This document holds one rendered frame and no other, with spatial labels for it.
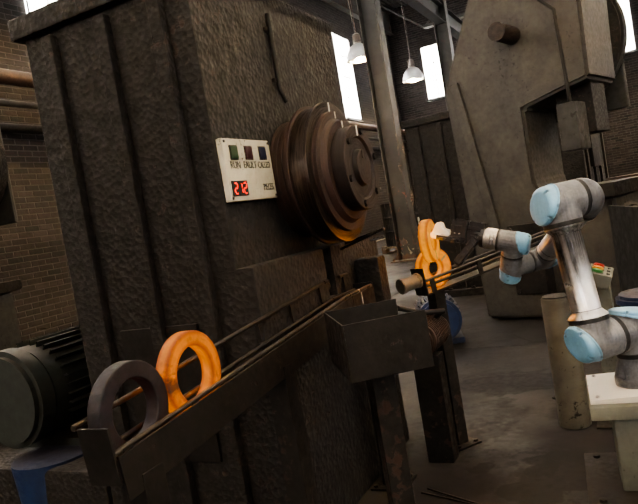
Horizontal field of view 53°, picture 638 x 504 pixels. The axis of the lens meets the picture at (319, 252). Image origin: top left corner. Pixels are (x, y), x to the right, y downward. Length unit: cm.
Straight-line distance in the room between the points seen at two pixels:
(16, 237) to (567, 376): 740
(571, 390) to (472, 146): 252
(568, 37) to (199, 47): 315
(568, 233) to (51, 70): 164
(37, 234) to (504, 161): 630
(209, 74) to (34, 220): 738
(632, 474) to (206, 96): 165
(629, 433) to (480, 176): 296
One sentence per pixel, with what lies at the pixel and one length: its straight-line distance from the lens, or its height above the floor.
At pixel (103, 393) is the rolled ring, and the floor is 73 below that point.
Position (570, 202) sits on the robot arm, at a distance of 203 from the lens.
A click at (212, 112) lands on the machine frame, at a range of 188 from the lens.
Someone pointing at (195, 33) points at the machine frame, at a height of 154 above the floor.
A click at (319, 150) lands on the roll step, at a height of 118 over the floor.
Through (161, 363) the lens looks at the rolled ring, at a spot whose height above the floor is 74.
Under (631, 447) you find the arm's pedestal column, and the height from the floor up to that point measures 16.
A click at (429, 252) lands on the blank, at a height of 79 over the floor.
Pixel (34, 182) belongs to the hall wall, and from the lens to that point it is 929.
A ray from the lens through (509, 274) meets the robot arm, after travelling 234.
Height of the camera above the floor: 98
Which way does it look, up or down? 3 degrees down
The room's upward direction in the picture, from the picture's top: 10 degrees counter-clockwise
